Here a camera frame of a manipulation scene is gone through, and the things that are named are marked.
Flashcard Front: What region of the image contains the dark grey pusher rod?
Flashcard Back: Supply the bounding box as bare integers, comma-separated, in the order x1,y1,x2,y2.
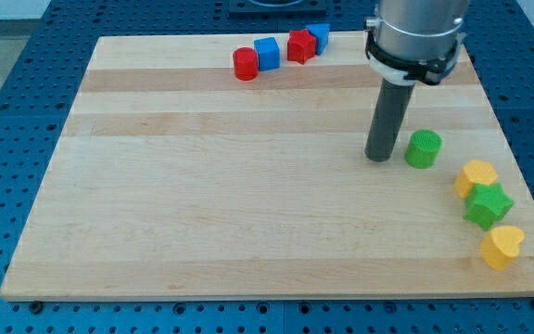
364,79,413,162

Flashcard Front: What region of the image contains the green cylinder block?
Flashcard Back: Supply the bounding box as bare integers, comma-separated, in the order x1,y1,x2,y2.
405,129,442,169

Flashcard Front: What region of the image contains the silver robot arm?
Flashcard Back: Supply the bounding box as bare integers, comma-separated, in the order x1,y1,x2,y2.
364,0,470,162

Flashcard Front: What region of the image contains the blue triangle block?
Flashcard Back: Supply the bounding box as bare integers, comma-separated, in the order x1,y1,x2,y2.
305,23,331,56

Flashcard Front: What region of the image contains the red star block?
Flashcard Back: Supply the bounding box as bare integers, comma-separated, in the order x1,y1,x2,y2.
286,29,316,64

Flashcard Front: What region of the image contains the yellow pentagon block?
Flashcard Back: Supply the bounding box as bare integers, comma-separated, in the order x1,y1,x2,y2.
453,160,498,199

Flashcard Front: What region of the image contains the blue cube block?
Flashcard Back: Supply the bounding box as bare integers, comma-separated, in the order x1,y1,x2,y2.
254,37,280,71

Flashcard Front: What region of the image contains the green star block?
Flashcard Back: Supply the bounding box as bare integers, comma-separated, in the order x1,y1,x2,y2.
464,184,515,231

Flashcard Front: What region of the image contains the red cylinder block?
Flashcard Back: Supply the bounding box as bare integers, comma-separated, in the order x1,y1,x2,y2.
233,47,259,81

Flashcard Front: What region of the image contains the yellow heart block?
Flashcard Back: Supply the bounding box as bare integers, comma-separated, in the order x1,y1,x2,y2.
479,225,526,271

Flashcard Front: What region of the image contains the wooden board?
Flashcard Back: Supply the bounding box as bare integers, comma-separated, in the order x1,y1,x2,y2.
0,32,534,302

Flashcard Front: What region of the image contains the blue perforated table mat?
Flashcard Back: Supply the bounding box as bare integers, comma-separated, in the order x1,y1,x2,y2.
0,0,534,333

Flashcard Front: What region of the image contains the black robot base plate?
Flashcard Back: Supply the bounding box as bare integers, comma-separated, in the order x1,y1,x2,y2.
227,0,327,17

